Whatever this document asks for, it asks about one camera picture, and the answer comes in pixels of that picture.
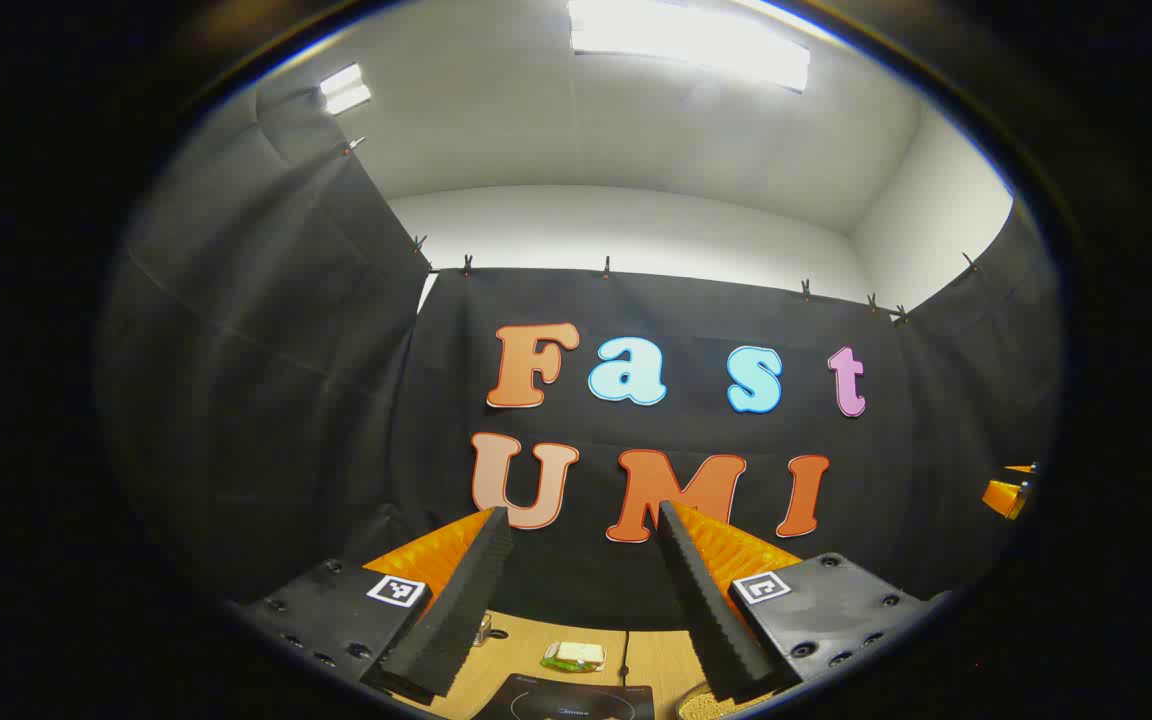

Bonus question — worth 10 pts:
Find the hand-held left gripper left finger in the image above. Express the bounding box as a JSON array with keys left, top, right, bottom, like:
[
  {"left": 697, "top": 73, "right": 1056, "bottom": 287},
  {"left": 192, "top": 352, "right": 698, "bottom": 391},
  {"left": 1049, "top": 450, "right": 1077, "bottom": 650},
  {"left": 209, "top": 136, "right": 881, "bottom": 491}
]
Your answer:
[{"left": 236, "top": 505, "right": 517, "bottom": 701}]

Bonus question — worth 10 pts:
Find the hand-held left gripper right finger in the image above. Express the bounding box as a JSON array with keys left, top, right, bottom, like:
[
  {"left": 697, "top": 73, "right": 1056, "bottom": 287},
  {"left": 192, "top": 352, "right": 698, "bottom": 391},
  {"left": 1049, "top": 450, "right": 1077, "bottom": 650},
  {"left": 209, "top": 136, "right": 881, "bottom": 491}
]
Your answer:
[{"left": 656, "top": 500, "right": 952, "bottom": 703}]

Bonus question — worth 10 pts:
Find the black induction cooktop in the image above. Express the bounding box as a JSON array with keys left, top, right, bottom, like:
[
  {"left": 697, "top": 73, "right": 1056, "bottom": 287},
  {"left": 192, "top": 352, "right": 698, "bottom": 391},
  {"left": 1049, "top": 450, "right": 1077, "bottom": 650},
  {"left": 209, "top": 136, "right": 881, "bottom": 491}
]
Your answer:
[{"left": 476, "top": 674, "right": 655, "bottom": 720}]

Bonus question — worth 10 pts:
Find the pile of soybeans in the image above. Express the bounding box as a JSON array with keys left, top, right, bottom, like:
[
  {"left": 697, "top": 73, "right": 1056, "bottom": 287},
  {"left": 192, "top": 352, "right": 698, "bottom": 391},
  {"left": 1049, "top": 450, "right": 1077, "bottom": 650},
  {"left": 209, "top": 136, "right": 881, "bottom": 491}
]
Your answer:
[{"left": 686, "top": 691, "right": 767, "bottom": 720}]

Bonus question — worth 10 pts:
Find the sandwich with lettuce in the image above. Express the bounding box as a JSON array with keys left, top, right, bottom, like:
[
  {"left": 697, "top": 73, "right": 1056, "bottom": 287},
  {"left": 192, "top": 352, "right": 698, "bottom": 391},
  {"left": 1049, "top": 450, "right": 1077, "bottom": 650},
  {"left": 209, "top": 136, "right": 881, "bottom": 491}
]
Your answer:
[{"left": 540, "top": 640, "right": 607, "bottom": 673}]

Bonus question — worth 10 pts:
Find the row of small cloth clips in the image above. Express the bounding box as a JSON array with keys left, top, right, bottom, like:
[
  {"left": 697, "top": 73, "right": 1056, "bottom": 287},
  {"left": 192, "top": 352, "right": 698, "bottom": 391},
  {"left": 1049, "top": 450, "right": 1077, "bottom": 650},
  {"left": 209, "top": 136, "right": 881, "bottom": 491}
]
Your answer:
[{"left": 341, "top": 135, "right": 982, "bottom": 326}]

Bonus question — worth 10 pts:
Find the small ceiling light panel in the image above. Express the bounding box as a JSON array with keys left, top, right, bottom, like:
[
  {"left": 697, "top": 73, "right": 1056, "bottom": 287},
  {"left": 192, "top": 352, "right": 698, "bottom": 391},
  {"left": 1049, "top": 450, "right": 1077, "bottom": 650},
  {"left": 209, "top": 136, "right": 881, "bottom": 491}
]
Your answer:
[{"left": 319, "top": 63, "right": 373, "bottom": 116}]

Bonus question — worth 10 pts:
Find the large ceiling light panel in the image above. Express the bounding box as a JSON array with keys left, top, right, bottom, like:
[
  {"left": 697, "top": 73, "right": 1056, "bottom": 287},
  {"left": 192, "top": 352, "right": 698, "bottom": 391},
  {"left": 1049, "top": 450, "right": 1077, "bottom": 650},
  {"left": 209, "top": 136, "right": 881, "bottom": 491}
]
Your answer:
[{"left": 568, "top": 0, "right": 812, "bottom": 93}]

